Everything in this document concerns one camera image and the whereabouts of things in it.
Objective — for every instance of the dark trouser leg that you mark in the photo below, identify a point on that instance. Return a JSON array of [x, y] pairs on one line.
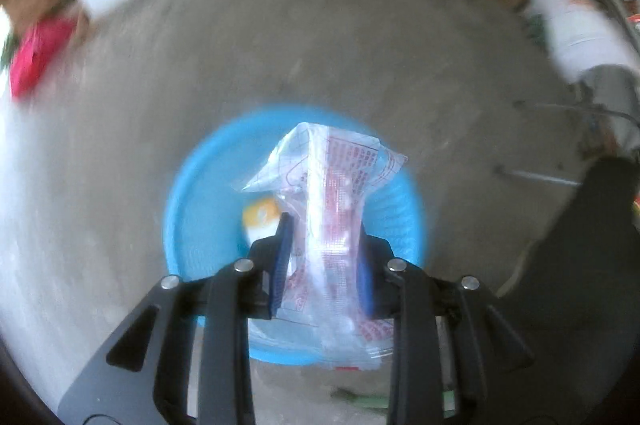
[[600, 255]]

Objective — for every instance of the clear red-printed plastic bag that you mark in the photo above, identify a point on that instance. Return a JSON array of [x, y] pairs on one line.
[[330, 185]]

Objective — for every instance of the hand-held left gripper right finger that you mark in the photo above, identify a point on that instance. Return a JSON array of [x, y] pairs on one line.
[[367, 275]]

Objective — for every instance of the white sack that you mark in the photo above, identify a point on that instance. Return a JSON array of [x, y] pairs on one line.
[[575, 20]]

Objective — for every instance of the green strip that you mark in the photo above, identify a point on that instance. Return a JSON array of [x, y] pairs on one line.
[[370, 401]]

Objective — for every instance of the thin metal rod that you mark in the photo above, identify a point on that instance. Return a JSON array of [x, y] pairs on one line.
[[540, 177]]

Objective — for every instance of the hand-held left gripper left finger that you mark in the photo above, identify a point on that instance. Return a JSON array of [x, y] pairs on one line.
[[282, 270]]

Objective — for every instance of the blue plastic basket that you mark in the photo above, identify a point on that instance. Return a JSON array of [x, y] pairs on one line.
[[200, 215]]

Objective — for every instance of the red cloth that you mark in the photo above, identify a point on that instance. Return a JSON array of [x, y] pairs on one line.
[[40, 50]]

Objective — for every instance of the yellow and white container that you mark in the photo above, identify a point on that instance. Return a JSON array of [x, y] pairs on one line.
[[260, 215]]

